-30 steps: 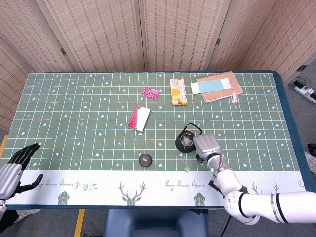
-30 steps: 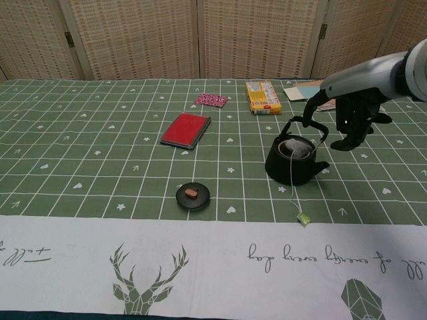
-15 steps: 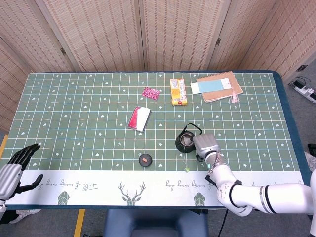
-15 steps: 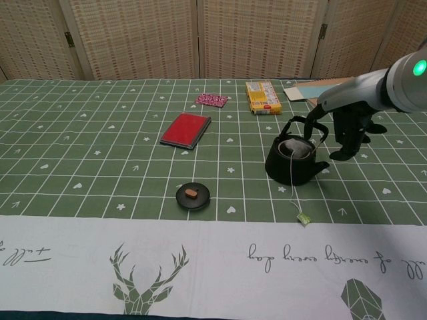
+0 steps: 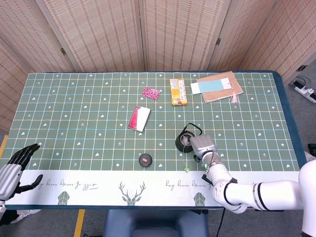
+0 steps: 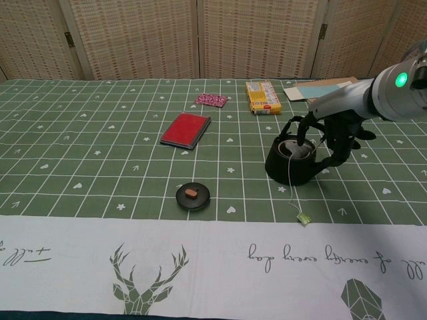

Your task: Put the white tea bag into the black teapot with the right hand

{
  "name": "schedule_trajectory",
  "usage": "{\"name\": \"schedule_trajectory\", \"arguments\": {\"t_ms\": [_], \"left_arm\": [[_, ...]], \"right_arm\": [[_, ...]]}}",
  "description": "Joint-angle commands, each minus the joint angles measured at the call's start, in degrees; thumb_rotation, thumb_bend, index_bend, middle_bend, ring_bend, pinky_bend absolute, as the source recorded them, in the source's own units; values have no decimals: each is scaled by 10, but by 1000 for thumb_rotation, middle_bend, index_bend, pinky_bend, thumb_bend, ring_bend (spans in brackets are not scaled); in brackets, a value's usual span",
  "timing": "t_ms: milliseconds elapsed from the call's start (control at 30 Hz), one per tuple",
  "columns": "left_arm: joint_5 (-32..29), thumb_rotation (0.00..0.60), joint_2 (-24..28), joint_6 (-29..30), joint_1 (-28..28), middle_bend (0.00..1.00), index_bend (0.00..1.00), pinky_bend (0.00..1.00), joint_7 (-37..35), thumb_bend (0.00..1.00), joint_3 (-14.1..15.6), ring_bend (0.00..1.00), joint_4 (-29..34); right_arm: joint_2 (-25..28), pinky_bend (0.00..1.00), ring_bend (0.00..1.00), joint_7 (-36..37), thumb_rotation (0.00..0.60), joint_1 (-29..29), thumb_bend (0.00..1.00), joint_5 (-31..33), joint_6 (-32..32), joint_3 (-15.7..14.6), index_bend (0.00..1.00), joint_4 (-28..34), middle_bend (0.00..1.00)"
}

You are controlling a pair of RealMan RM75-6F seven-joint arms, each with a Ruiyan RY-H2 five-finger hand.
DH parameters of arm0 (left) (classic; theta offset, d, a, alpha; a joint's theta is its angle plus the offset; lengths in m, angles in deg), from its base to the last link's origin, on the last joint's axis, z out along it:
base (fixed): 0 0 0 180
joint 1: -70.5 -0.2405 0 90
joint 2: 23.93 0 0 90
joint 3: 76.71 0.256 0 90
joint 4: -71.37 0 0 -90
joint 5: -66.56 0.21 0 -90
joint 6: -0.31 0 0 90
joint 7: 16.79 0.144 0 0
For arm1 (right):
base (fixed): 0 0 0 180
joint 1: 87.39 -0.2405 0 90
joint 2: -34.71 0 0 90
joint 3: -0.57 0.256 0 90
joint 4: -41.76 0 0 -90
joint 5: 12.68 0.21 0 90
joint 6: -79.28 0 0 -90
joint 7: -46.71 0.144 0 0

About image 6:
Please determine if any black cast iron teapot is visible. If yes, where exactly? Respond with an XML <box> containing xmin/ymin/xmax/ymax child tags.
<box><xmin>265</xmin><ymin>116</ymin><xmax>331</xmax><ymax>187</ymax></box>

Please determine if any pyramid tea bag with string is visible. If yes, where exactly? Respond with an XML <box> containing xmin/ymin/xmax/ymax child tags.
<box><xmin>282</xmin><ymin>139</ymin><xmax>313</xmax><ymax>228</ymax></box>

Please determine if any woven folding screen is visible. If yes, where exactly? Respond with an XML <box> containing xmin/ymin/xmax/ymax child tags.
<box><xmin>0</xmin><ymin>0</ymin><xmax>427</xmax><ymax>83</ymax></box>

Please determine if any green grid tablecloth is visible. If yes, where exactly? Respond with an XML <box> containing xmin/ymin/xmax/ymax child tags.
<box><xmin>0</xmin><ymin>78</ymin><xmax>427</xmax><ymax>320</ymax></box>

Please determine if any red flat case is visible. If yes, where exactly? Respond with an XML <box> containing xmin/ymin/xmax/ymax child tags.
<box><xmin>159</xmin><ymin>112</ymin><xmax>212</xmax><ymax>151</ymax></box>

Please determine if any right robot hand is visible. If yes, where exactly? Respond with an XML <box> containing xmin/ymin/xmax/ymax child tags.
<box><xmin>298</xmin><ymin>78</ymin><xmax>380</xmax><ymax>167</ymax></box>

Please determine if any pink patterned pouch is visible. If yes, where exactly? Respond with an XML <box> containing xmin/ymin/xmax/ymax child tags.
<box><xmin>195</xmin><ymin>93</ymin><xmax>229</xmax><ymax>109</ymax></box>

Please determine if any black teapot lid wooden knob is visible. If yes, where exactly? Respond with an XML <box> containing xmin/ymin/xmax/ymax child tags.
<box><xmin>175</xmin><ymin>182</ymin><xmax>211</xmax><ymax>211</ymax></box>

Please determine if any light blue card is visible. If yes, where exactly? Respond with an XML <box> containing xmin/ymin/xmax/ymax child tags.
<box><xmin>283</xmin><ymin>81</ymin><xmax>351</xmax><ymax>101</ymax></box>

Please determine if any yellow cardboard box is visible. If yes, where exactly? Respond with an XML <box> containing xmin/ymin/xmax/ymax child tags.
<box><xmin>246</xmin><ymin>81</ymin><xmax>283</xmax><ymax>116</ymax></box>

